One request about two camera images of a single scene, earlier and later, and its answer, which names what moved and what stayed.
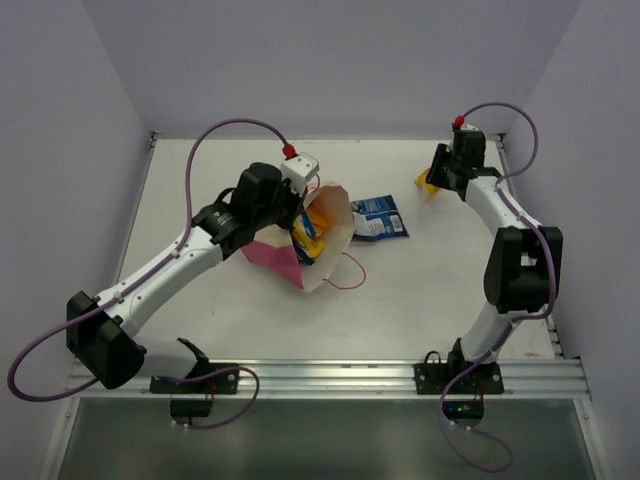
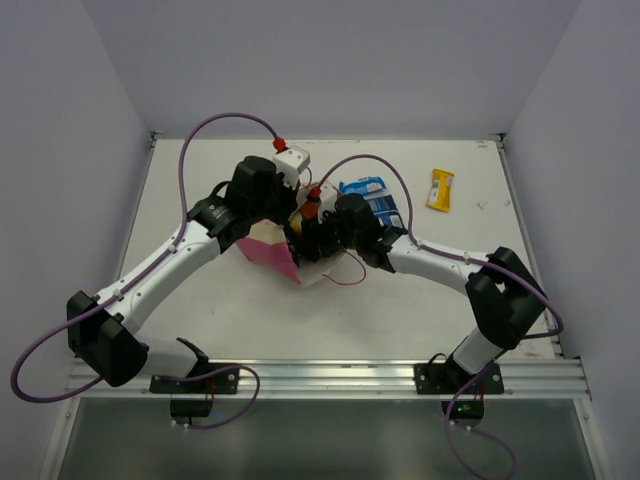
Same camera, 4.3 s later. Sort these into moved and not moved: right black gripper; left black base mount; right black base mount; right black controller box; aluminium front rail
Moved: right black gripper
Not moved: right black controller box; right black base mount; aluminium front rail; left black base mount
